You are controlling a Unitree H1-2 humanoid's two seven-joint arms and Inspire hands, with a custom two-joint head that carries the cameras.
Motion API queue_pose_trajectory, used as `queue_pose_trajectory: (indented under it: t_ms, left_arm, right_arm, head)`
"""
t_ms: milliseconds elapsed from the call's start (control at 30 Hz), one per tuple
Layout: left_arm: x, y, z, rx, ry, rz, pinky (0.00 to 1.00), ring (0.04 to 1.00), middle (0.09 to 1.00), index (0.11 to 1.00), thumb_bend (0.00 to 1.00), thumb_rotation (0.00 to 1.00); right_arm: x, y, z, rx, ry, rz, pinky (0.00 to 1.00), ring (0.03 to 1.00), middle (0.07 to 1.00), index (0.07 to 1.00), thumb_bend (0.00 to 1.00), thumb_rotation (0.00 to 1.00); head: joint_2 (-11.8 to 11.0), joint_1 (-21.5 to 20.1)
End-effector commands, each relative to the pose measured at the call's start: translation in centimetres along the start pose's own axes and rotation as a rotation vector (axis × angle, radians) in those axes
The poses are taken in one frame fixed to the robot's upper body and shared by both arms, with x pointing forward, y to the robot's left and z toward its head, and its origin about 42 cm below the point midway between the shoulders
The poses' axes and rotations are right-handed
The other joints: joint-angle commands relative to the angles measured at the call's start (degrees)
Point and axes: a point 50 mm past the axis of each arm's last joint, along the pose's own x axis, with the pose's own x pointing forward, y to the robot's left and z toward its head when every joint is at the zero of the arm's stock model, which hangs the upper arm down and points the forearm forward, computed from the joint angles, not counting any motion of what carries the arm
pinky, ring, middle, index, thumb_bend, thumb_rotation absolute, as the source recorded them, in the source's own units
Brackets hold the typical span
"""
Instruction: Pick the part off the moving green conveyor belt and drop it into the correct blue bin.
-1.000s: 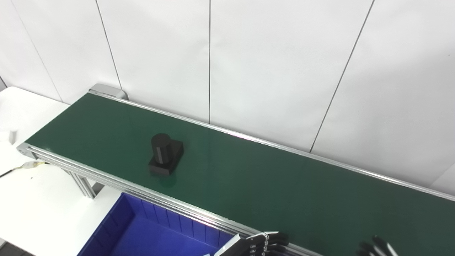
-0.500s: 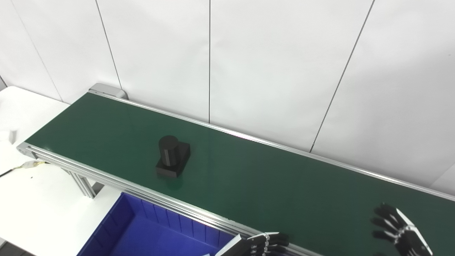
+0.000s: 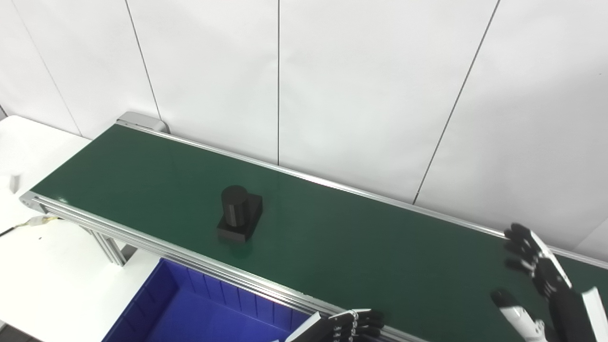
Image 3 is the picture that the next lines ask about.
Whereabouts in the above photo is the green conveyor belt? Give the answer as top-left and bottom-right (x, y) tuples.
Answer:
(19, 111), (608, 342)
(30, 124), (608, 342)

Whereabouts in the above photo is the blue plastic bin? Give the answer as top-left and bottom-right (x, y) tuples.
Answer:
(102, 257), (322, 342)

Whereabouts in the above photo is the aluminium conveyor leg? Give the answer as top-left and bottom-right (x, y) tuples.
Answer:
(82, 227), (127, 267)

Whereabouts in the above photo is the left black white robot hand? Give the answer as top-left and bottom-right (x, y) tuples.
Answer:
(285, 309), (384, 342)

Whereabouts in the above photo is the black cylinder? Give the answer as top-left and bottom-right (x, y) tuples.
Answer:
(217, 185), (264, 244)

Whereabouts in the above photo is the cable with white connector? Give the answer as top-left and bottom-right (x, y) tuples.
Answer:
(0, 214), (63, 236)

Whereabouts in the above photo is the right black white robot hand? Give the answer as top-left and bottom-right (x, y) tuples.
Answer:
(490, 223), (608, 342)

